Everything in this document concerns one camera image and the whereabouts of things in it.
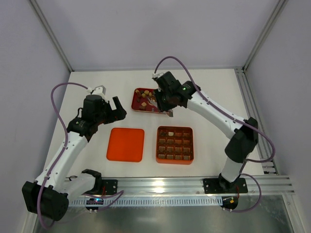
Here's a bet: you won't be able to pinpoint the metal serving tongs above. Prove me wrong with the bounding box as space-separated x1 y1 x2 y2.
147 97 173 117

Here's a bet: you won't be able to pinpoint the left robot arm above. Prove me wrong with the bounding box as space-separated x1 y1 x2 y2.
22 94 126 221

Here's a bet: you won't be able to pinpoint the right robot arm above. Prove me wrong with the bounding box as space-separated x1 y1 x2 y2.
152 71 258 192

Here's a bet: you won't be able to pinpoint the orange chocolate box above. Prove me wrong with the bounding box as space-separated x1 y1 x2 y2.
155 126 194 165

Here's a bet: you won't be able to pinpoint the red rectangular tray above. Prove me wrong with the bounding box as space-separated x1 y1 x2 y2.
131 88 164 114

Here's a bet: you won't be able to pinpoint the orange box lid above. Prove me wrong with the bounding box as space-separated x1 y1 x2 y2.
106 128 145 163

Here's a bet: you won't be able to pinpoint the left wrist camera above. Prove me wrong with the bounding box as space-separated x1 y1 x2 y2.
91 85 107 101

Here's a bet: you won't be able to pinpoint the slotted cable duct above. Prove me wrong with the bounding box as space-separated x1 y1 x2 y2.
69 196 223 208

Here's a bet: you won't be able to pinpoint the right aluminium frame rail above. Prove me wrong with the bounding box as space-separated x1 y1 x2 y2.
234 67 279 175

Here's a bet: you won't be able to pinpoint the aluminium mounting rail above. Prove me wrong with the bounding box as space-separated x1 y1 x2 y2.
114 175 295 196

